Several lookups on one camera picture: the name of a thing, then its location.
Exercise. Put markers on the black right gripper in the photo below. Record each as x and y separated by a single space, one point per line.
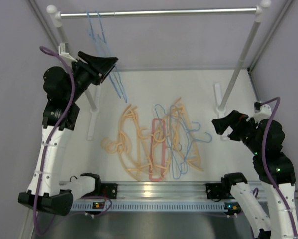
234 118

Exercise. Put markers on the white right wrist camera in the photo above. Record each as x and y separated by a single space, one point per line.
261 112

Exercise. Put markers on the beige plastic hanger far left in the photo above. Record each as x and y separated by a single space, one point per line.
137 169

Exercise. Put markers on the blue wire hanger two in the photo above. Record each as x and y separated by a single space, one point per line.
104 51

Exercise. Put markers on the beige small hanger left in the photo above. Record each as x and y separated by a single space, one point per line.
114 147

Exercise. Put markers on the pink plastic hanger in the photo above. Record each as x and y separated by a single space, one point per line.
157 151

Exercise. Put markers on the white right rack foot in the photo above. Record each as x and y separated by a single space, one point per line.
218 97

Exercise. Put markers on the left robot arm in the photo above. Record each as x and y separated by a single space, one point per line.
63 86

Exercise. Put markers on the beige plastic hanger centre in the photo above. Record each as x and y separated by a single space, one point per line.
165 135

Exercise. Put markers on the beige plastic hanger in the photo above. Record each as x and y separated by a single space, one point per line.
184 142
165 135
137 169

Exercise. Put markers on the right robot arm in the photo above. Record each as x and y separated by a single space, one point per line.
263 137

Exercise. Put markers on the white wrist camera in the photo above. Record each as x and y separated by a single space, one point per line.
63 52
261 112

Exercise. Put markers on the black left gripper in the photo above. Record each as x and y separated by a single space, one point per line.
102 65

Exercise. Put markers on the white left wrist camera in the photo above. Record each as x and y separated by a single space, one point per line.
63 52

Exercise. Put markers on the white slotted cable duct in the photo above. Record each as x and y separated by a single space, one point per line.
129 206

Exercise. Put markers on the beige plastic hanger right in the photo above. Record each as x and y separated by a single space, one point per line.
184 142

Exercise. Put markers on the white right rack pole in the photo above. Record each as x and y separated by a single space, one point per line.
261 9

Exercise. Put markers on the silver horizontal rack rod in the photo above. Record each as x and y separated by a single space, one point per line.
145 13

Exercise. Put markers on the aluminium front rail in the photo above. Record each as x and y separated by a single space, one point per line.
137 191

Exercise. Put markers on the blue wire hanger one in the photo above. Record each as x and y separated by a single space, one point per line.
91 31

